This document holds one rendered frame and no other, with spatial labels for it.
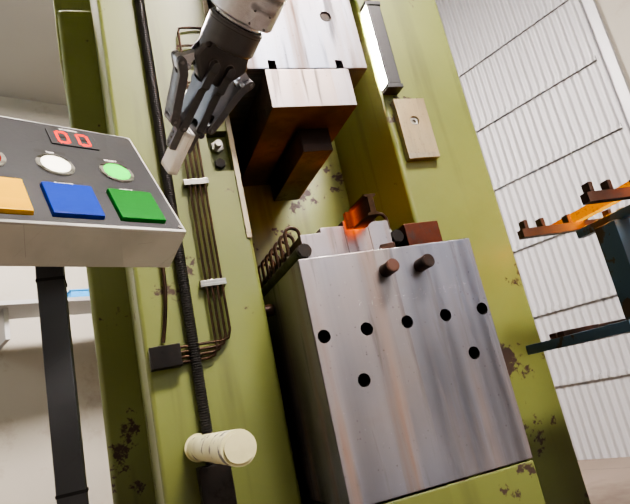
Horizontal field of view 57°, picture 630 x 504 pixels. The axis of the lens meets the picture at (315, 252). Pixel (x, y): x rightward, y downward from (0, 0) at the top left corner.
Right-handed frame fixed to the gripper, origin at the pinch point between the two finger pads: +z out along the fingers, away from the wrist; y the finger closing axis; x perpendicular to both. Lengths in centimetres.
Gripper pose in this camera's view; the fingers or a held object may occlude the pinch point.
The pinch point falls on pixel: (177, 149)
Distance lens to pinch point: 88.3
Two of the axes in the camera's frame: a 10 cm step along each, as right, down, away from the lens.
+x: -5.3, -6.3, 5.6
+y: 6.9, 0.6, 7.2
